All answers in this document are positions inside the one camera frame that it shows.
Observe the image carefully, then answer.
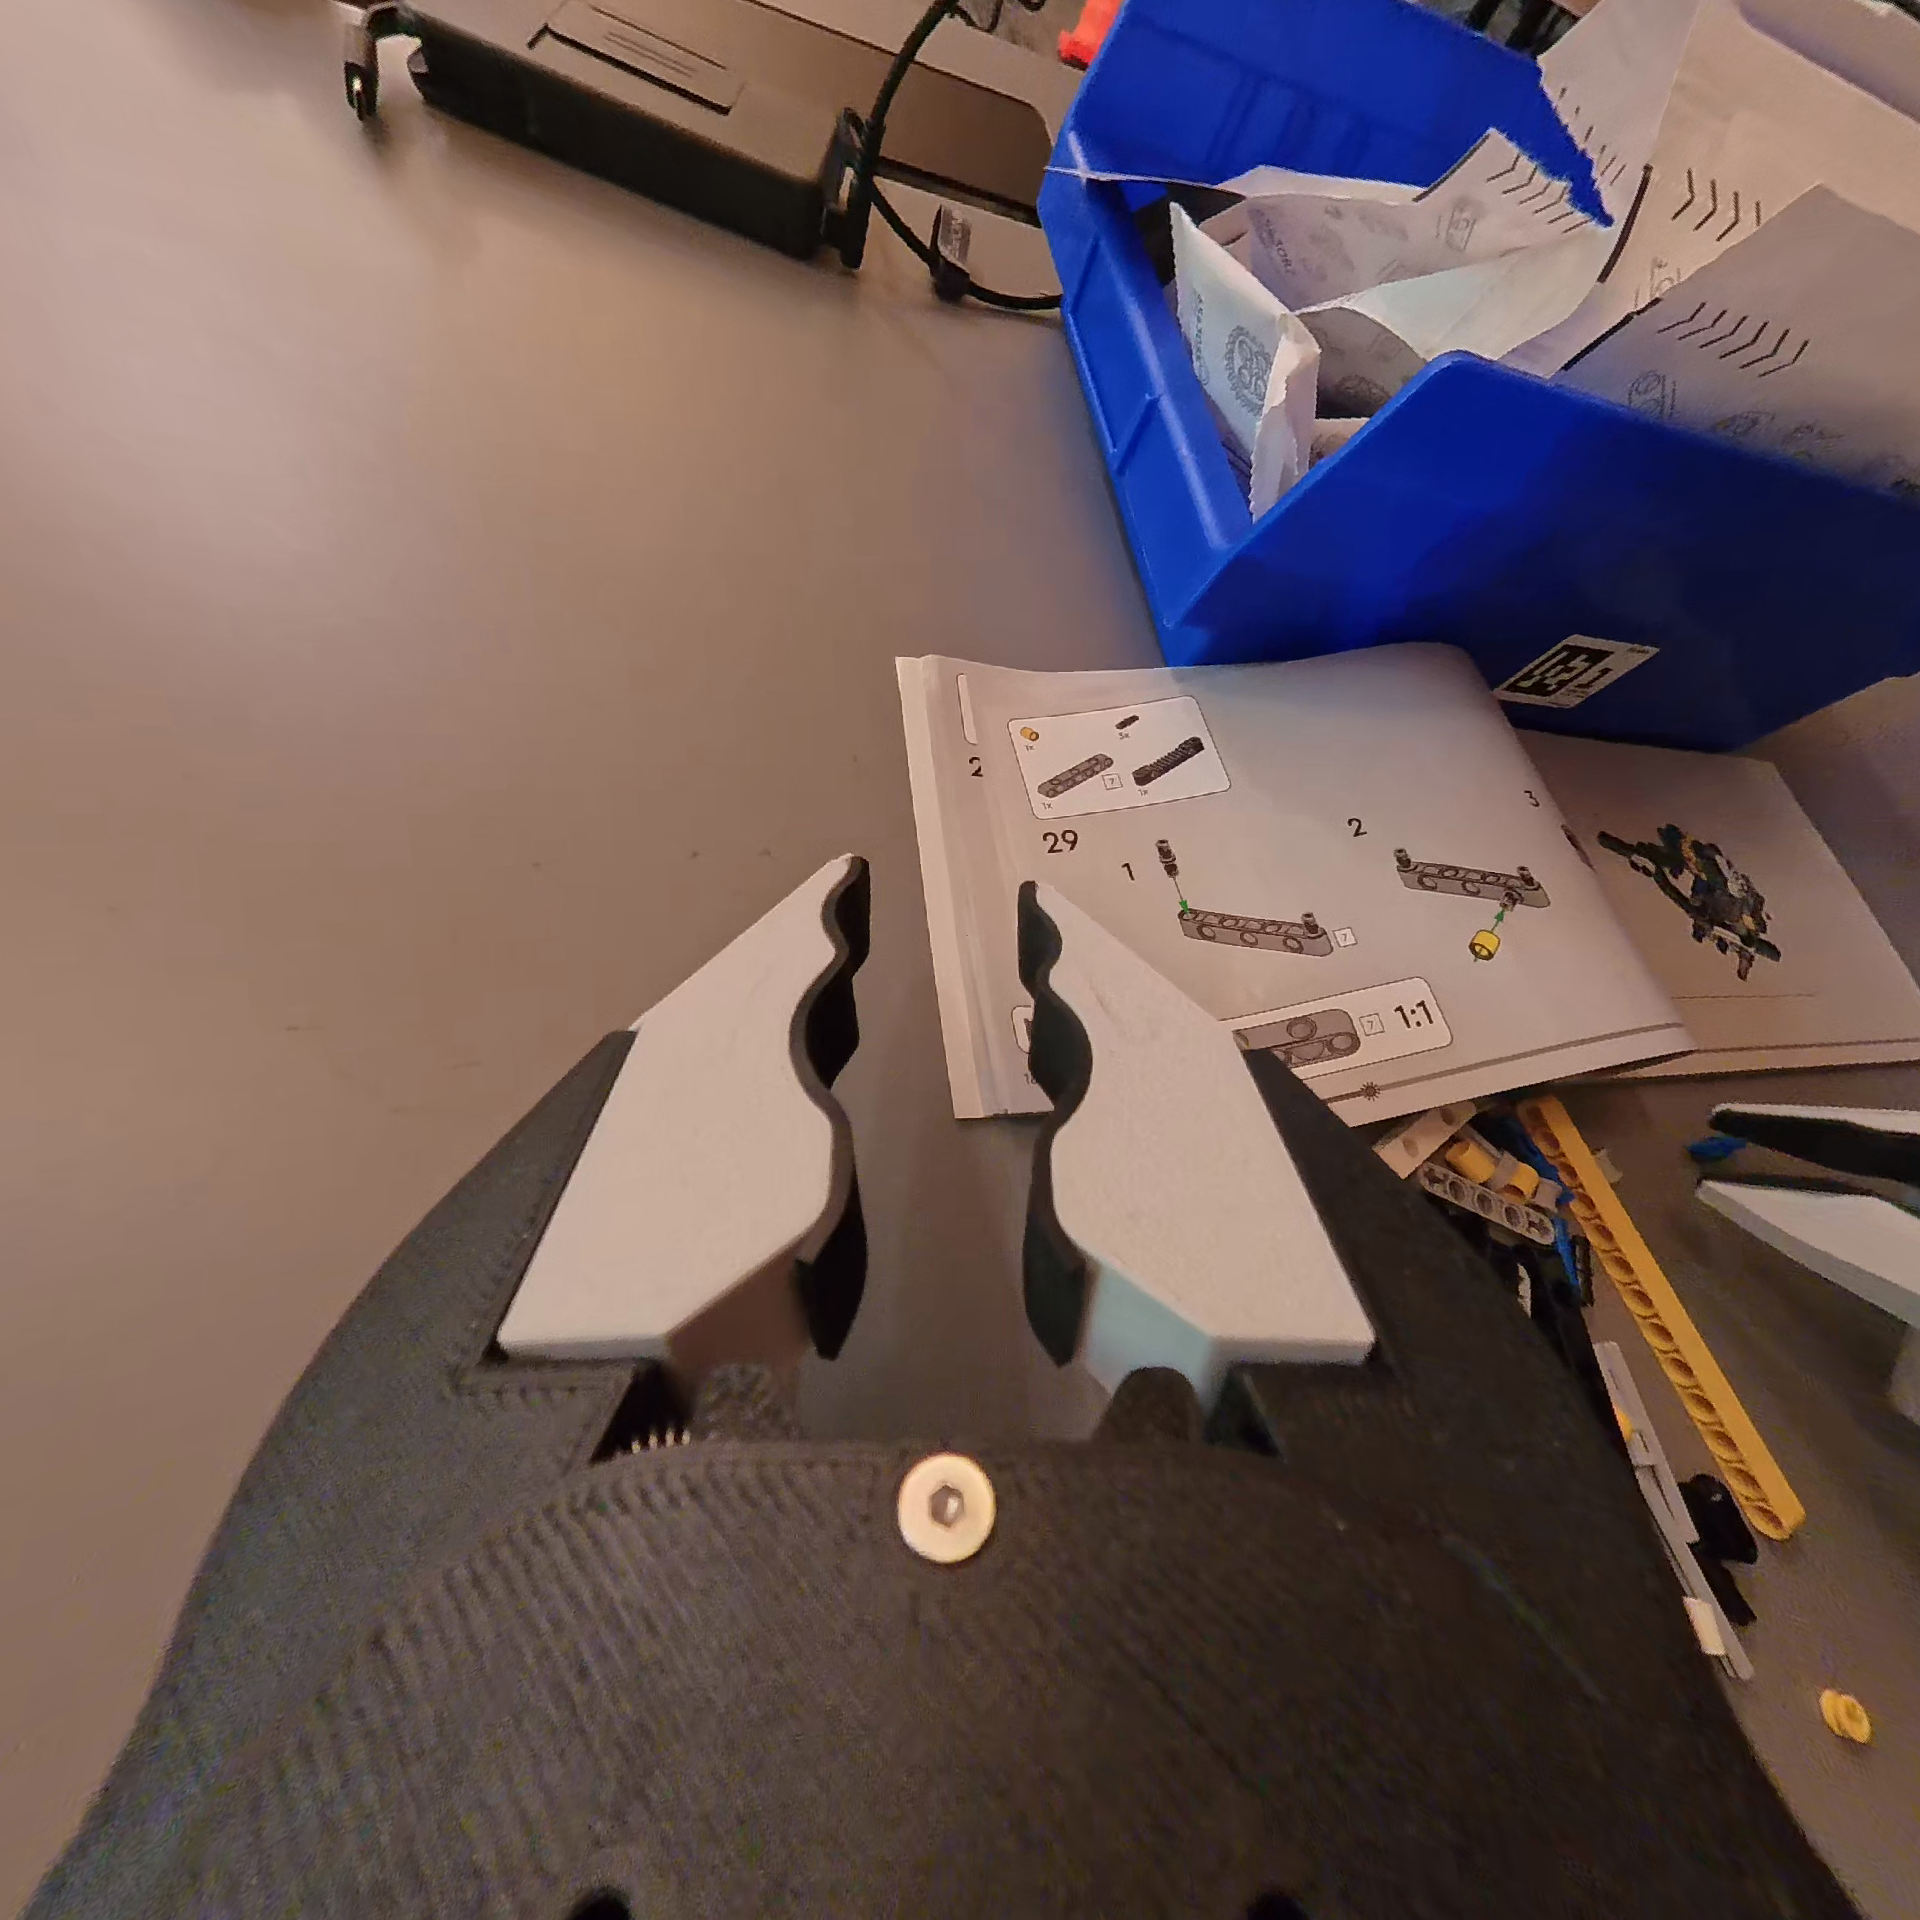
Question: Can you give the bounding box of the small black lego piece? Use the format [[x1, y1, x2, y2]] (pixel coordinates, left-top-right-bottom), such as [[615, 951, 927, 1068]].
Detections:
[[1677, 1473, 1760, 1624]]

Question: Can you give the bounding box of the long white lego piece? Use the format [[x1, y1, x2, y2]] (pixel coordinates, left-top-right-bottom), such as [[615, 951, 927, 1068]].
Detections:
[[1590, 1340, 1757, 1685]]

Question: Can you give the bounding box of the black electronic box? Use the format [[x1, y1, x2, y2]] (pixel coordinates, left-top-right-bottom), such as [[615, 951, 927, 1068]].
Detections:
[[403, 0, 1056, 261]]

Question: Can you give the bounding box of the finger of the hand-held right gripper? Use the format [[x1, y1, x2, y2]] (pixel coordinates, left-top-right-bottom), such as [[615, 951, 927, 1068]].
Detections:
[[1709, 1101, 1920, 1185], [1696, 1180, 1920, 1427]]

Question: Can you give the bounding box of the large white paper bag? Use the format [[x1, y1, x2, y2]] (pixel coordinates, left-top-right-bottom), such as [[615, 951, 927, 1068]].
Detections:
[[1529, 0, 1920, 368], [1558, 185, 1920, 500]]

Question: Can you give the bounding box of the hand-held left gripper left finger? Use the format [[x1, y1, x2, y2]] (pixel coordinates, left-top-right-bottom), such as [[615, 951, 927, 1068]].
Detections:
[[496, 855, 872, 1375]]

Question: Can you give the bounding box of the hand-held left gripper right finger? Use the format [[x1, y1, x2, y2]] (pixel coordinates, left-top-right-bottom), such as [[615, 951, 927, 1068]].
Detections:
[[1016, 883, 1379, 1419]]

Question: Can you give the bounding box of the long yellow lego beam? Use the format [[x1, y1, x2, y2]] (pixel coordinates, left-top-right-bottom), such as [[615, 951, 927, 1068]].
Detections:
[[1516, 1094, 1808, 1541]]

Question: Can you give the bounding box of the torn white paper bag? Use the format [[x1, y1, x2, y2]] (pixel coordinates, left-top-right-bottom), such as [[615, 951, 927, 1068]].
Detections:
[[1197, 128, 1617, 377]]

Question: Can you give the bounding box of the lego instruction booklet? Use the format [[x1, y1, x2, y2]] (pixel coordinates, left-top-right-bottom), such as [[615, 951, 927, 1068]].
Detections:
[[895, 645, 1886, 1124]]

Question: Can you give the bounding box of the black cable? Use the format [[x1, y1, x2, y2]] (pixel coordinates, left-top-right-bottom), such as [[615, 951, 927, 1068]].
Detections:
[[815, 0, 1069, 313]]

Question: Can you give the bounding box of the blue plastic bin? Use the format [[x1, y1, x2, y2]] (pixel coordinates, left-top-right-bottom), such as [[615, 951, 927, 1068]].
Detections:
[[1037, 0, 1920, 755]]

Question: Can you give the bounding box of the small white printed paper bag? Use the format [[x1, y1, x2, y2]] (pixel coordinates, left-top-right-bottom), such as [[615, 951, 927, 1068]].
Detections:
[[1167, 200, 1325, 521]]

